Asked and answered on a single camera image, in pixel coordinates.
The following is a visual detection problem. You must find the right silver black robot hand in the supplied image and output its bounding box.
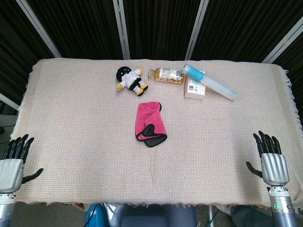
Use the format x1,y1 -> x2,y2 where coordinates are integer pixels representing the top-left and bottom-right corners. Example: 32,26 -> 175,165
246,131 -> 290,186

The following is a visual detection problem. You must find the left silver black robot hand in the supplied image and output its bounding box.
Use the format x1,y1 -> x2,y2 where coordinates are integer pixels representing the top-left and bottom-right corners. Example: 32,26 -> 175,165
0,134 -> 44,192

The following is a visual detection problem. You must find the pink and black cloth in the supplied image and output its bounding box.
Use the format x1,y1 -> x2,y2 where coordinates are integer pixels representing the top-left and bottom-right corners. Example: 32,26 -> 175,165
135,101 -> 168,148

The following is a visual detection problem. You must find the grey metal table leg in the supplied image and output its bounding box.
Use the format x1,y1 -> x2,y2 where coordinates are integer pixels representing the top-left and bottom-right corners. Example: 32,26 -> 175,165
207,205 -> 214,227

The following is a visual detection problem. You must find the beige woven tablecloth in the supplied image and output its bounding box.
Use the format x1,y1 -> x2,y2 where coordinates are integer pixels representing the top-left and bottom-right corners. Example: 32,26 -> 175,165
9,58 -> 303,208

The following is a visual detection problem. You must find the bright blue plastic object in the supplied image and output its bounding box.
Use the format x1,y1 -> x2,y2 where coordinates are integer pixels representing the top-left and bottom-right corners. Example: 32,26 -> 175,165
85,203 -> 105,227

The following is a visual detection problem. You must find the clear tube with blue label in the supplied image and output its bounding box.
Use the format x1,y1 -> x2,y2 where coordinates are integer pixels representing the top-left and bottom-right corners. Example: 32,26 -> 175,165
181,64 -> 238,101

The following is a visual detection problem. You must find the beige cardboard carton box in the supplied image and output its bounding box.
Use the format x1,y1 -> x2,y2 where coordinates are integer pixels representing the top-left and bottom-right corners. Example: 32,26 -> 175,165
184,76 -> 206,100

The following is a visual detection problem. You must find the dark blue padded chair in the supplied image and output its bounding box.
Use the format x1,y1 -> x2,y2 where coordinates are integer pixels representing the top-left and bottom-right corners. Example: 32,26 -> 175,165
104,203 -> 197,227

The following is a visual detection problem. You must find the amber tea plastic bottle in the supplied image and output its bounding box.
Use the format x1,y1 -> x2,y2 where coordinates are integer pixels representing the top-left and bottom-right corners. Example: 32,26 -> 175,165
148,67 -> 185,85

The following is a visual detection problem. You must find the black white plush penguin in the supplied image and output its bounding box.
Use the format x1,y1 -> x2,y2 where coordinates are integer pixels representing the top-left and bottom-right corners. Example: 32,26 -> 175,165
116,66 -> 149,96

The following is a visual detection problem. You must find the white partition frame post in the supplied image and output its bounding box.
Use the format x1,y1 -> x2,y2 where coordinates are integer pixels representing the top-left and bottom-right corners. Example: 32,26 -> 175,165
0,93 -> 20,111
184,0 -> 209,61
16,0 -> 62,58
261,23 -> 303,64
113,0 -> 131,60

